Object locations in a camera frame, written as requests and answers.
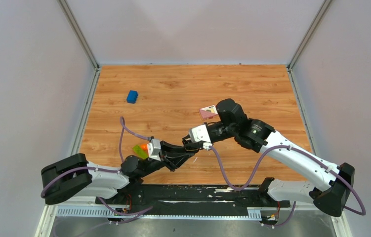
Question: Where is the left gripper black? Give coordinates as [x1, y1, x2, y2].
[139, 140, 195, 178]

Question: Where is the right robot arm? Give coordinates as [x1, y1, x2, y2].
[183, 98, 359, 217]

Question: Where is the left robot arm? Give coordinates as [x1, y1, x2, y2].
[41, 141, 203, 205]

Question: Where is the orange green toy block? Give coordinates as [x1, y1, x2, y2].
[132, 144, 149, 159]

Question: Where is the red pink small box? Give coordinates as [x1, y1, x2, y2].
[199, 105, 218, 120]

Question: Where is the blue toy block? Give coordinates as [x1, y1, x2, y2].
[126, 90, 138, 104]

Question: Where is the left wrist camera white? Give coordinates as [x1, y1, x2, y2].
[147, 138, 162, 161]

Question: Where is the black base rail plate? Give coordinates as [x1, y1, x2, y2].
[105, 184, 290, 217]

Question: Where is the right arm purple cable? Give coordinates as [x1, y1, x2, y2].
[208, 144, 367, 229]

